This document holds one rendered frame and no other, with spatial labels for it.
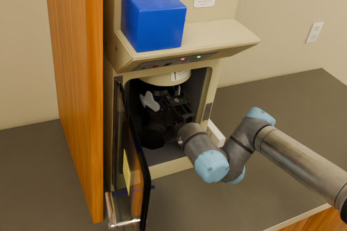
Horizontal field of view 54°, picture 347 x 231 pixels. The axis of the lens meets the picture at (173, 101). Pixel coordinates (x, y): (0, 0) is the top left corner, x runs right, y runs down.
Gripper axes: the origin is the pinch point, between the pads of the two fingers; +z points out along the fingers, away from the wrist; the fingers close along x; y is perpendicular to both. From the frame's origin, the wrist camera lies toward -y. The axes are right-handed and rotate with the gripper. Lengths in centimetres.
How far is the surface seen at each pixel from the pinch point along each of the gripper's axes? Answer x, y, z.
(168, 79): 1.5, 11.8, -8.5
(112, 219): 26.1, -0.7, -36.3
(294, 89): -86, -28, 17
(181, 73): -2.6, 12.7, -7.9
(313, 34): -103, -7, 32
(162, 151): -1.2, -20.0, -6.3
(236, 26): -11.6, 29.4, -14.9
